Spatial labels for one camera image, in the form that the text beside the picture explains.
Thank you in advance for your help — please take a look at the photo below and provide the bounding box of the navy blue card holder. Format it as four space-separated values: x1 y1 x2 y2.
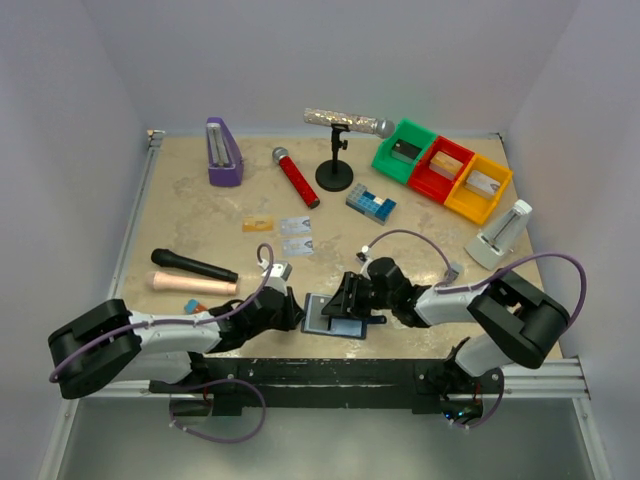
320 315 387 340

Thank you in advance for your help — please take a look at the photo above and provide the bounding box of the gold VIP card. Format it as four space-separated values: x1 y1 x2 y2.
242 215 274 232

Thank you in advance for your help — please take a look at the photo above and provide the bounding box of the black VIP card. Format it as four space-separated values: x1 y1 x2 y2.
301 293 331 335

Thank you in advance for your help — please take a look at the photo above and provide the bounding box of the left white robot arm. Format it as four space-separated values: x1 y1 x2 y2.
48 286 304 399

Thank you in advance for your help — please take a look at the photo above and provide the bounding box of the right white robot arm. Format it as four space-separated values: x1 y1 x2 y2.
322 257 571 378

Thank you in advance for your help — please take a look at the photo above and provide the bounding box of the dark card in green bin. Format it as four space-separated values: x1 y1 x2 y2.
390 140 422 164

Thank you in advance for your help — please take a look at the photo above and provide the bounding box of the gold card in red bin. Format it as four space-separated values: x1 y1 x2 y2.
429 152 463 180

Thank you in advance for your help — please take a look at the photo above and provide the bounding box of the white card in yellow bin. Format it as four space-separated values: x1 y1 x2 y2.
465 170 501 198

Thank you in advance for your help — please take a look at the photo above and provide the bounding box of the orange and blue brick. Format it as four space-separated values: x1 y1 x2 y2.
184 299 208 315

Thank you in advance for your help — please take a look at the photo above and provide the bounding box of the pink microphone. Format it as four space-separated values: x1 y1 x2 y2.
145 271 237 296

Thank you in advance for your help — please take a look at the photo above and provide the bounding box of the blue toy brick block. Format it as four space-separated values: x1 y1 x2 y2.
345 183 396 225

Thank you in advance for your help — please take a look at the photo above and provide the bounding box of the black microphone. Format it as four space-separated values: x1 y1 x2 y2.
151 248 239 283

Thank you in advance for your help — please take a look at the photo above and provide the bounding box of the black microphone stand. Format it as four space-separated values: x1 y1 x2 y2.
315 123 354 192

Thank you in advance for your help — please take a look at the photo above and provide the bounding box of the red plastic bin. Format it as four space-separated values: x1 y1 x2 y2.
408 136 474 204

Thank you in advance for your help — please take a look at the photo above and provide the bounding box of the yellow plastic bin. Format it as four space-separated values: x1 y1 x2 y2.
444 154 513 225

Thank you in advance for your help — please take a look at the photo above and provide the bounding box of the white metronome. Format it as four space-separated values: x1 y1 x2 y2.
465 200 533 270

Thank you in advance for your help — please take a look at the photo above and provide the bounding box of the red glitter microphone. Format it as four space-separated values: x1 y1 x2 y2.
272 147 320 209

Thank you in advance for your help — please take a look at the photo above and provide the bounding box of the purple metronome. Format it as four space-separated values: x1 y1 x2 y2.
206 117 244 188

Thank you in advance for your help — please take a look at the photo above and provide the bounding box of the silver glitter microphone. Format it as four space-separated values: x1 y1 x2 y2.
303 108 396 139

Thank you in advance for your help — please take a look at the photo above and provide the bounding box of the green plastic bin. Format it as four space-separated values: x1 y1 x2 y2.
372 119 438 184

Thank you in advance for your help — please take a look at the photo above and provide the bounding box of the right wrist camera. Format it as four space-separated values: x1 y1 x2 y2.
356 245 373 266

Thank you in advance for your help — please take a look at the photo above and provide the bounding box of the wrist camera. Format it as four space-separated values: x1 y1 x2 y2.
262 261 292 294
356 245 373 266

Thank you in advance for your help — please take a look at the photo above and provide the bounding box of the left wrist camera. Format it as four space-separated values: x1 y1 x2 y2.
262 261 292 294

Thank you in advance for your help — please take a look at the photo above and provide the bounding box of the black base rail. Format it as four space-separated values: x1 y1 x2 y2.
149 358 503 416

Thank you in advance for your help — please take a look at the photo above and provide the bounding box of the aluminium frame rail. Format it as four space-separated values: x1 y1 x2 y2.
37 130 166 480

